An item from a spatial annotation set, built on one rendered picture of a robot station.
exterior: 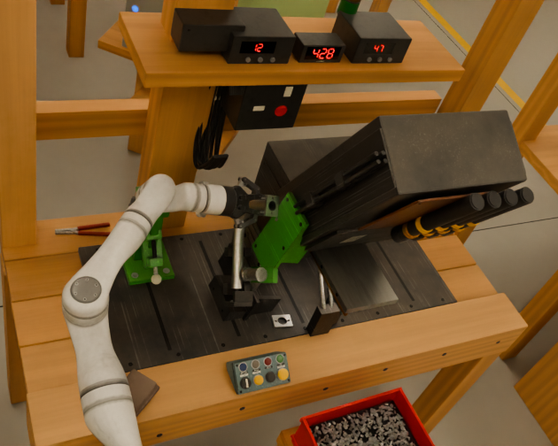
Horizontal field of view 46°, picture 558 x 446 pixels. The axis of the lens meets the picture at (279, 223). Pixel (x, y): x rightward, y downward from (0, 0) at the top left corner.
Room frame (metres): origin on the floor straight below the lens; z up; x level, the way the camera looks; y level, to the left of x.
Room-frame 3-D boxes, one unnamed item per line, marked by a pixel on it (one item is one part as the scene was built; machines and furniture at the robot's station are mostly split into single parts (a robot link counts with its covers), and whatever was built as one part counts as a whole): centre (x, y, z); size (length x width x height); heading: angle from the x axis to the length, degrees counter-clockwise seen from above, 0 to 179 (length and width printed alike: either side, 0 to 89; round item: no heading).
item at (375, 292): (1.30, -0.18, 1.11); 0.39 x 0.16 x 0.03; 37
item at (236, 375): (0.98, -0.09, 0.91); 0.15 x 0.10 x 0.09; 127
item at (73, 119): (1.62, 0.17, 1.23); 1.30 x 0.05 x 0.09; 127
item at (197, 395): (1.11, -0.23, 0.82); 1.50 x 0.14 x 0.15; 127
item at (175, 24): (1.33, 0.31, 1.59); 0.15 x 0.07 x 0.07; 127
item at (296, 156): (1.50, -0.06, 1.07); 0.30 x 0.18 x 0.34; 127
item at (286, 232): (1.23, -0.04, 1.17); 0.13 x 0.12 x 0.20; 127
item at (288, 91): (1.43, 0.16, 1.42); 0.17 x 0.12 x 0.15; 127
